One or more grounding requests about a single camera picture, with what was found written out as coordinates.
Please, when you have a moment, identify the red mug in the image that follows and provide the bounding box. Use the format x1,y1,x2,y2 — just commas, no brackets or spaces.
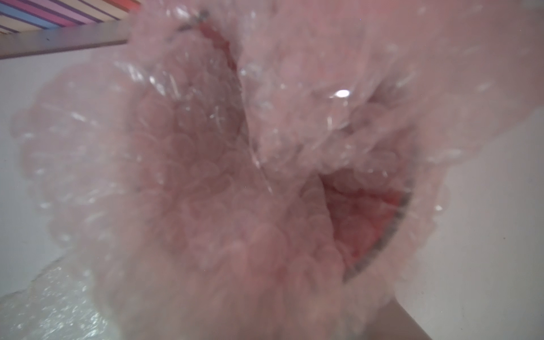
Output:
186,21,415,279

